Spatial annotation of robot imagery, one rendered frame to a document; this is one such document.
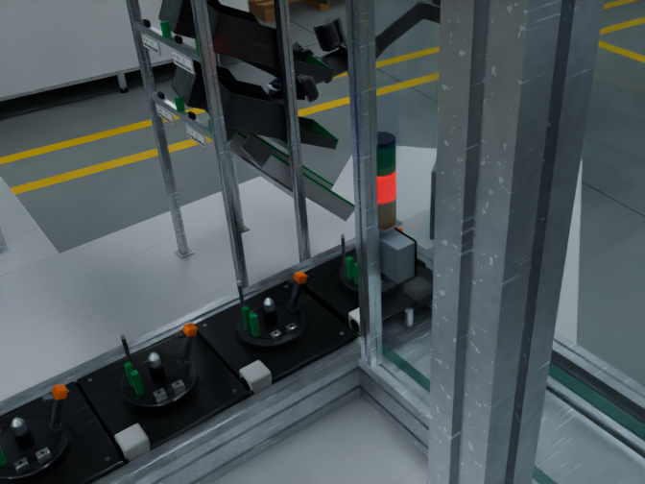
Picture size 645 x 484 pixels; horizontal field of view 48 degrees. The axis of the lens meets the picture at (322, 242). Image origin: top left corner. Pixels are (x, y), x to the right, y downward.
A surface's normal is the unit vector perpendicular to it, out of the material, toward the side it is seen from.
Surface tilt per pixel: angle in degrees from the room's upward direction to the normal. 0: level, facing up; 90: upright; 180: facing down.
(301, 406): 90
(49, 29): 90
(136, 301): 0
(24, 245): 0
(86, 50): 90
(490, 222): 90
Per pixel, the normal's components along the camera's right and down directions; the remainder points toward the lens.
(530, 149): 0.58, 0.42
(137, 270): -0.07, -0.83
